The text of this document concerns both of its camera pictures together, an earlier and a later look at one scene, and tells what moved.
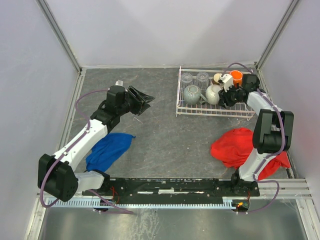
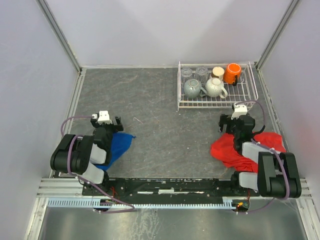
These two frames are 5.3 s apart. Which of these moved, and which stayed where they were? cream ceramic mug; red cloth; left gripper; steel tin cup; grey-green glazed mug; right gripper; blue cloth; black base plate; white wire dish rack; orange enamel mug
Moved: steel tin cup; white wire dish rack; grey-green glazed mug; right gripper; cream ceramic mug; orange enamel mug; left gripper
Stayed: blue cloth; red cloth; black base plate
